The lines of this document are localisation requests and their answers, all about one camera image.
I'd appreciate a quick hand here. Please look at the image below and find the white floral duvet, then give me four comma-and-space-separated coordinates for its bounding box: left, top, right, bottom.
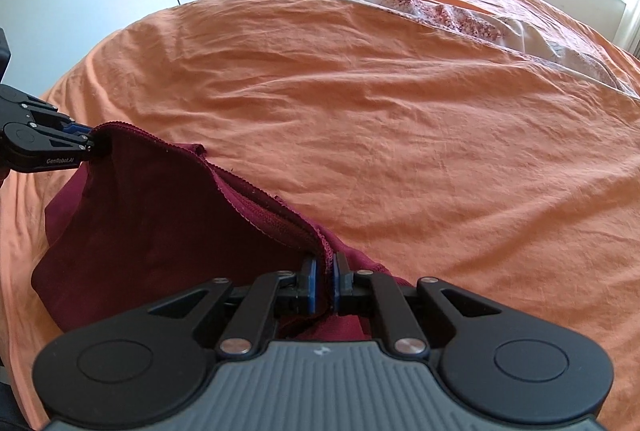
220, 0, 640, 98

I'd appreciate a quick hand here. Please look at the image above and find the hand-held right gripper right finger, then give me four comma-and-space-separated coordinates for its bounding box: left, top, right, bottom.
334, 253, 503, 358

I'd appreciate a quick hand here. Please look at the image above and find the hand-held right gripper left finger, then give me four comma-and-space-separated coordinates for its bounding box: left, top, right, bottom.
147, 258, 321, 359

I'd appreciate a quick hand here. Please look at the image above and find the orange blanket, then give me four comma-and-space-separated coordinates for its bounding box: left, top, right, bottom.
0, 0, 640, 431

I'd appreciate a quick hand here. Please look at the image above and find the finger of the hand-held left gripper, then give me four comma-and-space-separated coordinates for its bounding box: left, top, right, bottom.
31, 131, 97, 162
0, 84, 94, 135

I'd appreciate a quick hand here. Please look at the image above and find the maroon long-sleeved shirt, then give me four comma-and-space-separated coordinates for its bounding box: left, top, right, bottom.
31, 121, 396, 343

